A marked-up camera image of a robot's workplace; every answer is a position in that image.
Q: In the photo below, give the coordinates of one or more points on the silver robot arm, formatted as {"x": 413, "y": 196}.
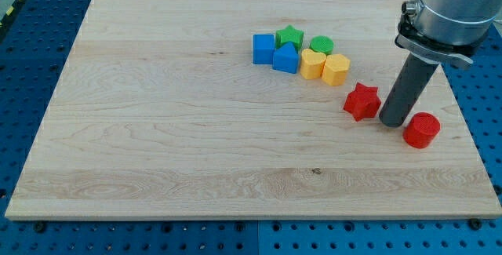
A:
{"x": 445, "y": 31}

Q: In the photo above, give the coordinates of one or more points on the green star block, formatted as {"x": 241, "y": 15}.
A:
{"x": 289, "y": 34}

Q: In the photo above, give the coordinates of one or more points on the yellow heart block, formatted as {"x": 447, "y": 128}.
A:
{"x": 311, "y": 64}

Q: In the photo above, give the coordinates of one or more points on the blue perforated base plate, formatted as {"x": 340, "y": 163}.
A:
{"x": 36, "y": 41}

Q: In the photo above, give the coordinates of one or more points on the yellow hexagon block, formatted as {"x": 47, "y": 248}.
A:
{"x": 335, "y": 70}

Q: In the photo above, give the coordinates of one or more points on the blue cube block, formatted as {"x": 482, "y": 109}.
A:
{"x": 263, "y": 48}

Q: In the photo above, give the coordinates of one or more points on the green cylinder block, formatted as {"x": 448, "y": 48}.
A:
{"x": 322, "y": 44}

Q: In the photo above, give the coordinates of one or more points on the red star block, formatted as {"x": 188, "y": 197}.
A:
{"x": 362, "y": 102}

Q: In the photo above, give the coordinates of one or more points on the red cylinder block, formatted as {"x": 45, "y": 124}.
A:
{"x": 421, "y": 130}

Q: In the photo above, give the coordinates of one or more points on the light wooden board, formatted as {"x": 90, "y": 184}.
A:
{"x": 160, "y": 114}

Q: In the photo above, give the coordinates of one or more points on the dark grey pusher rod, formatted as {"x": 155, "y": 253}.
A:
{"x": 410, "y": 83}

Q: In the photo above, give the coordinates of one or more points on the blue triangle block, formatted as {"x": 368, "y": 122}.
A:
{"x": 286, "y": 59}

